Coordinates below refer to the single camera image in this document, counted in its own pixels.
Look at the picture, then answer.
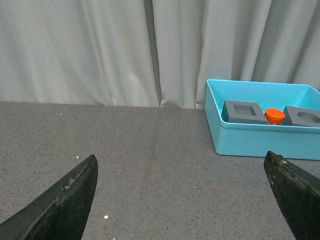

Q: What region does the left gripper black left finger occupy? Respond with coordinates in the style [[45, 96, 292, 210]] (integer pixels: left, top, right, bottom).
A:
[[0, 154, 98, 240]]

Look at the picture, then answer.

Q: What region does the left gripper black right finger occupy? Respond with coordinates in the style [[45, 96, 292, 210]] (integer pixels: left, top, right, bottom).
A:
[[263, 150, 320, 240]]

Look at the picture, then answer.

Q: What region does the gray block with round hole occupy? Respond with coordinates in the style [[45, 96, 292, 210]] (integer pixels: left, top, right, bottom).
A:
[[282, 105, 320, 128]]

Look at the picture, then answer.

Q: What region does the orange cylinder marked 4680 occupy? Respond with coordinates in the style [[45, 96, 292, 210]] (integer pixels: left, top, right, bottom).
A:
[[264, 108, 286, 125]]

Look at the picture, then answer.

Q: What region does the gray block with square hole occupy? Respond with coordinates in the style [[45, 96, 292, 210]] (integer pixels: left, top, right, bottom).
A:
[[221, 100, 268, 125]]

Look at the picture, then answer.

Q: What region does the light blue plastic box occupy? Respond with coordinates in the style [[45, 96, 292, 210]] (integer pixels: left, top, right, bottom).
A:
[[204, 79, 320, 160]]

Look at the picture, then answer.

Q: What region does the white pleated curtain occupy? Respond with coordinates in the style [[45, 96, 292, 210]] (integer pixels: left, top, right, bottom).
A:
[[0, 0, 320, 109]]

